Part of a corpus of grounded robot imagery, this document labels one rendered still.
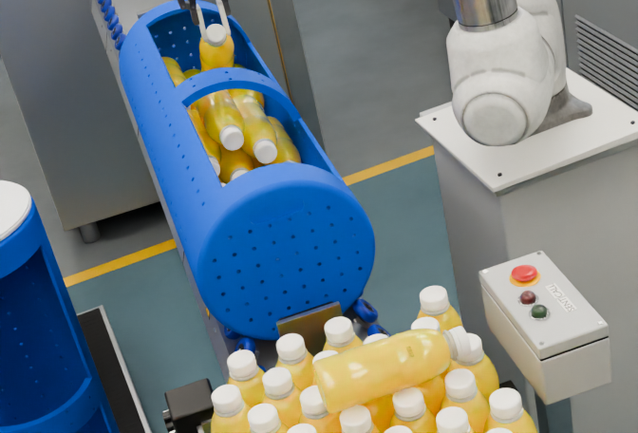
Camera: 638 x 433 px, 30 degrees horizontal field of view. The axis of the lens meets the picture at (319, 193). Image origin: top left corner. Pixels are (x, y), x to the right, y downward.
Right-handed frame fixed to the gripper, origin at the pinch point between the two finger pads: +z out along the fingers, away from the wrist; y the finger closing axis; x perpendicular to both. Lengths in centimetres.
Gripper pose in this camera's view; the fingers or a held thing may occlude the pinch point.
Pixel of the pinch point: (212, 20)
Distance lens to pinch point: 232.6
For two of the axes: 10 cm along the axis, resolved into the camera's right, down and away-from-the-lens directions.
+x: 2.7, 4.5, -8.5
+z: 1.9, 8.4, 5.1
